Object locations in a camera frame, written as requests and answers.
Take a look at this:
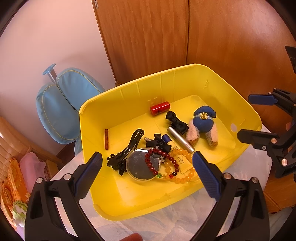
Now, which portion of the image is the light blue chair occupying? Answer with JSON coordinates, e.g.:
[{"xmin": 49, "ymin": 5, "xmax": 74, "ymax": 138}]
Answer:
[{"xmin": 36, "ymin": 64, "xmax": 105, "ymax": 155}]

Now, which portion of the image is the dark red bead bracelet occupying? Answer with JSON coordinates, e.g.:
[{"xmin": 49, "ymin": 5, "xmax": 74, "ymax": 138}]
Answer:
[{"xmin": 144, "ymin": 148, "xmax": 180, "ymax": 179}]

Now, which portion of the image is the wooden wardrobe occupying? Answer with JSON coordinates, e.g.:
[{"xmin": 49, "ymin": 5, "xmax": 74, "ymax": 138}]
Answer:
[{"xmin": 92, "ymin": 1, "xmax": 295, "ymax": 97}]

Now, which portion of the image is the orange pillow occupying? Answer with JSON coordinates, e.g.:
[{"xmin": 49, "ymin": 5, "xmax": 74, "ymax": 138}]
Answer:
[{"xmin": 1, "ymin": 158, "xmax": 30, "ymax": 222}]

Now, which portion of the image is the yellow blue glue stick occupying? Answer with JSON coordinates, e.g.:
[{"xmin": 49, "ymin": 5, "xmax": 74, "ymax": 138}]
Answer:
[{"xmin": 162, "ymin": 134, "xmax": 193, "ymax": 174}]

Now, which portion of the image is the person left hand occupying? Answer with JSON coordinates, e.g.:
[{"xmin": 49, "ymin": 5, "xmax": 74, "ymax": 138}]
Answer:
[{"xmin": 120, "ymin": 233, "xmax": 143, "ymax": 241}]

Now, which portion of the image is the person right hand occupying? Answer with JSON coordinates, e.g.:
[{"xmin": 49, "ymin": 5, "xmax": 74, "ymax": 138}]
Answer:
[{"xmin": 285, "ymin": 122, "xmax": 292, "ymax": 131}]

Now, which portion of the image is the round compact mirror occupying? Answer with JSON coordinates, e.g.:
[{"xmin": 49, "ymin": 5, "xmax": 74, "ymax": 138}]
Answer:
[{"xmin": 125, "ymin": 148, "xmax": 156, "ymax": 181}]

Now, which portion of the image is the black bow pearl hairclip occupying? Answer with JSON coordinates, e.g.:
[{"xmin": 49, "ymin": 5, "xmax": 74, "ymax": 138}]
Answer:
[{"xmin": 144, "ymin": 133, "xmax": 171, "ymax": 164}]

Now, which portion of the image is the white table cloth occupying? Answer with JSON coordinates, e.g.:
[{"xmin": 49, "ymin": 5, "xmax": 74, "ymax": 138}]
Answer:
[{"xmin": 51, "ymin": 124, "xmax": 273, "ymax": 241}]

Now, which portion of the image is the yellow bead bracelet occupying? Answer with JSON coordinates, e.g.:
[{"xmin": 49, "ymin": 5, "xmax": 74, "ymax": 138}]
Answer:
[{"xmin": 160, "ymin": 148, "xmax": 196, "ymax": 184}]

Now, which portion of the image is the purple lipstick tube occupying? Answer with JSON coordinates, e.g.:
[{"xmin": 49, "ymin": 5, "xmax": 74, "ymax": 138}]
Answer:
[{"xmin": 104, "ymin": 129, "xmax": 109, "ymax": 150}]

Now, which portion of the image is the yellow plastic storage bin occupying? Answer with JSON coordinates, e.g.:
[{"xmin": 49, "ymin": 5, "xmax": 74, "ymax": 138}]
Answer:
[{"xmin": 79, "ymin": 64, "xmax": 261, "ymax": 221}]

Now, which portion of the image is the red cylinder lipstick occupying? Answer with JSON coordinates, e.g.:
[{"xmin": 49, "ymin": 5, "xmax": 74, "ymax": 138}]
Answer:
[{"xmin": 150, "ymin": 101, "xmax": 171, "ymax": 116}]

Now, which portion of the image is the pink pillow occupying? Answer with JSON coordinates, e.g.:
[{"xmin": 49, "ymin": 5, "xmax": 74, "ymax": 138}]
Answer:
[{"xmin": 20, "ymin": 152, "xmax": 46, "ymax": 193}]

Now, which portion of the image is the silver lipstick tube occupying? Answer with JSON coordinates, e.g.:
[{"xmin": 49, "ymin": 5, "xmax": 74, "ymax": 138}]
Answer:
[{"xmin": 167, "ymin": 126, "xmax": 195, "ymax": 153}]

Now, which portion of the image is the black scrunchie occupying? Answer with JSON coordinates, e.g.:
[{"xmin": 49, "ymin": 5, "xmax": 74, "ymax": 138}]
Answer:
[{"xmin": 166, "ymin": 111, "xmax": 189, "ymax": 135}]

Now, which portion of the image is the green white plush toy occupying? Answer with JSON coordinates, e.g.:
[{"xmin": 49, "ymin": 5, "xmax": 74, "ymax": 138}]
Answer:
[{"xmin": 12, "ymin": 200, "xmax": 28, "ymax": 228}]

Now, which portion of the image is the blue plush toy hat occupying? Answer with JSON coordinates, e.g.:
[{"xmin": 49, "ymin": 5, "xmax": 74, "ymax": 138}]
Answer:
[{"xmin": 186, "ymin": 105, "xmax": 218, "ymax": 148}]

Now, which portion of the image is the black claw hair clip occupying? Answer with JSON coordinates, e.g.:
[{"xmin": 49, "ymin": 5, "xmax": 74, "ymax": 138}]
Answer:
[{"xmin": 107, "ymin": 128, "xmax": 144, "ymax": 176}]

